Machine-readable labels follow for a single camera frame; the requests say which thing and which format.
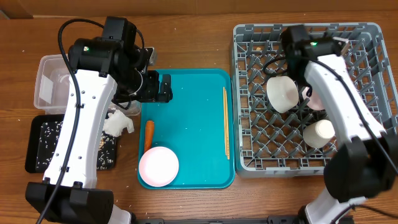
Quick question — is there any orange carrot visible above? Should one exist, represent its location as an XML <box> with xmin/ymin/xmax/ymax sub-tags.
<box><xmin>144</xmin><ymin>120</ymin><xmax>155</xmax><ymax>152</ymax></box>

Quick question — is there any white tissue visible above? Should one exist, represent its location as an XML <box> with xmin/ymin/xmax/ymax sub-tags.
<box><xmin>103</xmin><ymin>110</ymin><xmax>134</xmax><ymax>137</ymax></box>

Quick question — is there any pink bowl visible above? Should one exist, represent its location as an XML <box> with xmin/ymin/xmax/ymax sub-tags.
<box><xmin>139</xmin><ymin>146</ymin><xmax>179</xmax><ymax>187</ymax></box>

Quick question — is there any cream bowl with food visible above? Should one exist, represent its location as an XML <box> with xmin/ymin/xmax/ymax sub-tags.
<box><xmin>266</xmin><ymin>76</ymin><xmax>299</xmax><ymax>113</ymax></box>

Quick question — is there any large white plate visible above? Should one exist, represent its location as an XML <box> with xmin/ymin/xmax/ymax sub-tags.
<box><xmin>302</xmin><ymin>87</ymin><xmax>324</xmax><ymax>111</ymax></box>

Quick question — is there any white plastic cup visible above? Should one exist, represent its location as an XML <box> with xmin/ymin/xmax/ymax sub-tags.
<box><xmin>303</xmin><ymin>119</ymin><xmax>335</xmax><ymax>148</ymax></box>

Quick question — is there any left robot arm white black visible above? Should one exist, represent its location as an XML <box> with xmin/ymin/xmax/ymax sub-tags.
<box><xmin>25</xmin><ymin>16</ymin><xmax>173</xmax><ymax>223</ymax></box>

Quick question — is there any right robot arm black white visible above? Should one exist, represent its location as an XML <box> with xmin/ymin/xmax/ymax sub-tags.
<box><xmin>266</xmin><ymin>25</ymin><xmax>397</xmax><ymax>223</ymax></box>

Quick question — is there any black waste tray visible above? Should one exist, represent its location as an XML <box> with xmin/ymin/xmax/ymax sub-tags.
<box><xmin>25</xmin><ymin>114</ymin><xmax>117</xmax><ymax>173</ymax></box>

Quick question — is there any grey dishwasher rack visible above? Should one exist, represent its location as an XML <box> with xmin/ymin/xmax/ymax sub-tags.
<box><xmin>231</xmin><ymin>22</ymin><xmax>397</xmax><ymax>178</ymax></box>

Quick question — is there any teal plastic tray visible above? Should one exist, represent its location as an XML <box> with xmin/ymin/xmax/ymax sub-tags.
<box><xmin>138</xmin><ymin>68</ymin><xmax>235</xmax><ymax>190</ymax></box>

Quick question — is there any wooden chopstick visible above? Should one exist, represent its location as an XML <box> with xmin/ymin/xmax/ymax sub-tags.
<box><xmin>224</xmin><ymin>88</ymin><xmax>230</xmax><ymax>160</ymax></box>
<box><xmin>223</xmin><ymin>87</ymin><xmax>229</xmax><ymax>160</ymax></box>

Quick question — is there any clear plastic bin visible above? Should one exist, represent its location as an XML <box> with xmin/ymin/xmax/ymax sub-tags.
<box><xmin>34</xmin><ymin>54</ymin><xmax>143</xmax><ymax>116</ymax></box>

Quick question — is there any food scraps and rice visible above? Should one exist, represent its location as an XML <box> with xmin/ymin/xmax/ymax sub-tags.
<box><xmin>35</xmin><ymin>121</ymin><xmax>116</xmax><ymax>172</ymax></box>

